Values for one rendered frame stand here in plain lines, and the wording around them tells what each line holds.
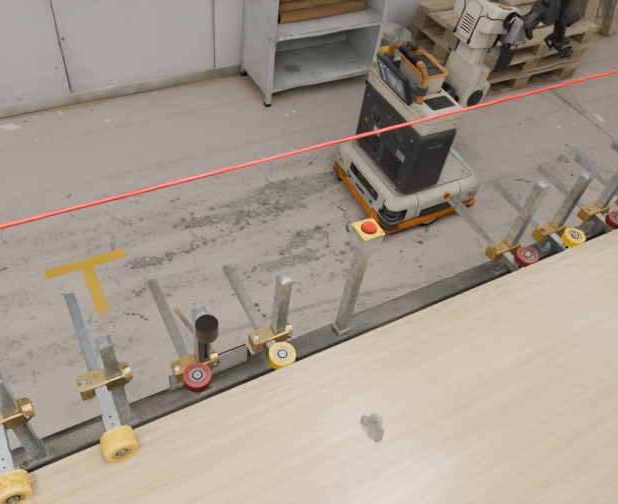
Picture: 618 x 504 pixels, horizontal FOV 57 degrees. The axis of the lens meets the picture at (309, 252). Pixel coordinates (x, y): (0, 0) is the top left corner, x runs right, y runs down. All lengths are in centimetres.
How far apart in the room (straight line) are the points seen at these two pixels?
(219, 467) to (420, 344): 71
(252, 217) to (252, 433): 192
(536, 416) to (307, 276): 160
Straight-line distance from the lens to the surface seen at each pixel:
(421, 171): 313
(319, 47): 467
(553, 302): 213
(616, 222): 256
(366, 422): 164
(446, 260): 335
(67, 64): 408
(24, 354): 292
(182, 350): 178
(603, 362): 206
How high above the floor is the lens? 237
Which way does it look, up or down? 48 degrees down
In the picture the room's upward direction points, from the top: 10 degrees clockwise
